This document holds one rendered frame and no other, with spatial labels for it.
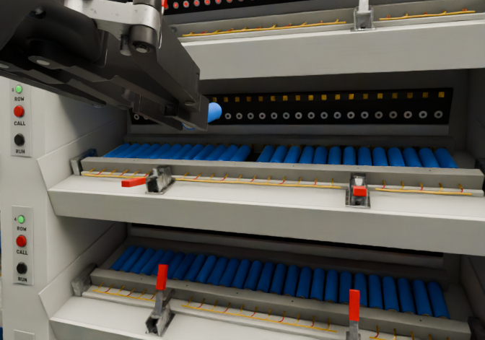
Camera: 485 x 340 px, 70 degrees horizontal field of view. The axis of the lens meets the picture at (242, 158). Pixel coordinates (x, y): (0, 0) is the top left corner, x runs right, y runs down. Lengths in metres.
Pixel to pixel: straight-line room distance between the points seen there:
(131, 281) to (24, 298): 0.17
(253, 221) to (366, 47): 0.25
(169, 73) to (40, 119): 0.43
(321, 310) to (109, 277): 0.34
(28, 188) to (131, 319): 0.25
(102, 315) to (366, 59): 0.52
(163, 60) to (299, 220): 0.29
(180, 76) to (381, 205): 0.30
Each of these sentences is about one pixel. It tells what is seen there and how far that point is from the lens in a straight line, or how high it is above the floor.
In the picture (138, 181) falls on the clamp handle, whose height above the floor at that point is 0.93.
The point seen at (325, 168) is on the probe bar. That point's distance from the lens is 0.46.
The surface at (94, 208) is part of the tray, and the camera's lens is 0.56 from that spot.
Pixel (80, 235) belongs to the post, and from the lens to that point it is 0.67.
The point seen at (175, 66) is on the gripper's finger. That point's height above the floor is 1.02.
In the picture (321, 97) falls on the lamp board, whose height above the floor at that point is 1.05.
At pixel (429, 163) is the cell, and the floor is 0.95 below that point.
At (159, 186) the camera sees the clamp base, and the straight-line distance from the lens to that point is 0.49.
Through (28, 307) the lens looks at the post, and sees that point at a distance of 0.68.
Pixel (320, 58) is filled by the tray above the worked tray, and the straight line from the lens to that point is 0.43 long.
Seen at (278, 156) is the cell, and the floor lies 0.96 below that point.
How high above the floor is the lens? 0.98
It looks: 3 degrees down
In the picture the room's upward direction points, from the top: 1 degrees clockwise
